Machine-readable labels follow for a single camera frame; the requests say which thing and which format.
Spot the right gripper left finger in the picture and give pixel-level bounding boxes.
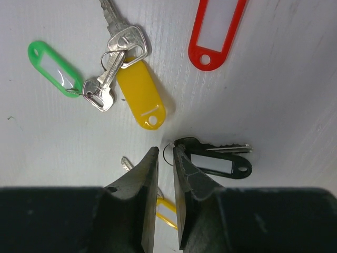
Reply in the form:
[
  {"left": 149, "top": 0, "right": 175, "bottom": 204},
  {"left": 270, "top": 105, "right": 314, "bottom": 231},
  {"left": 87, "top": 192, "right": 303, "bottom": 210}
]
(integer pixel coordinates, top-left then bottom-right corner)
[{"left": 104, "top": 147, "right": 159, "bottom": 252}]

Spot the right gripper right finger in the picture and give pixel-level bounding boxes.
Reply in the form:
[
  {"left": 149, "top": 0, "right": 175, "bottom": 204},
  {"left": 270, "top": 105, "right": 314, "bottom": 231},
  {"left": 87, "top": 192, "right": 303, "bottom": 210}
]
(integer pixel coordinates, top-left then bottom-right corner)
[{"left": 173, "top": 148, "right": 226, "bottom": 250}]

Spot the silver key by red tag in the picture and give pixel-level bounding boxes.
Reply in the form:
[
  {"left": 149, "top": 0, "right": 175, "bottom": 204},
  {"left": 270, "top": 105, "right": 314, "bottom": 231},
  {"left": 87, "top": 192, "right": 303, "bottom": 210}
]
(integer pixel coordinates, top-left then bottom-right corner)
[{"left": 121, "top": 157, "right": 134, "bottom": 172}]

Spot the yellow open key tag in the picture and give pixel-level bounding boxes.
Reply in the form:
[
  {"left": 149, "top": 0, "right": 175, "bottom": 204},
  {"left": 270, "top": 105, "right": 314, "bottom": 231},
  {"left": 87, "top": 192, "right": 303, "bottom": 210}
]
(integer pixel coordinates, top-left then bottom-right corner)
[{"left": 156, "top": 198, "right": 177, "bottom": 230}]

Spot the red key tag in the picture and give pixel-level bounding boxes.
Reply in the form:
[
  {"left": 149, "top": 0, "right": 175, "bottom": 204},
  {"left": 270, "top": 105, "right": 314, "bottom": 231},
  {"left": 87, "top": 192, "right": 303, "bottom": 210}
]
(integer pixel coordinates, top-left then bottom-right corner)
[{"left": 188, "top": 0, "right": 248, "bottom": 71}]

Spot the silver key on yellow tag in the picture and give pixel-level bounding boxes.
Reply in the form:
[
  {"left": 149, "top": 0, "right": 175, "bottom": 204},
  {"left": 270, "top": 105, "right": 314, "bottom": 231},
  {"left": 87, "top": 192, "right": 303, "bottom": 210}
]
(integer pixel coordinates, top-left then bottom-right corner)
[{"left": 100, "top": 0, "right": 148, "bottom": 69}]

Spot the green key tag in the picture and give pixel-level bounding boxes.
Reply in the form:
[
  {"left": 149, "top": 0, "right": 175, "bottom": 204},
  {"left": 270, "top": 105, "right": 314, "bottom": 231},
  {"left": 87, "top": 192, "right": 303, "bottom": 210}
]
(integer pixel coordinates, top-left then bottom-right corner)
[{"left": 27, "top": 41, "right": 84, "bottom": 98}]

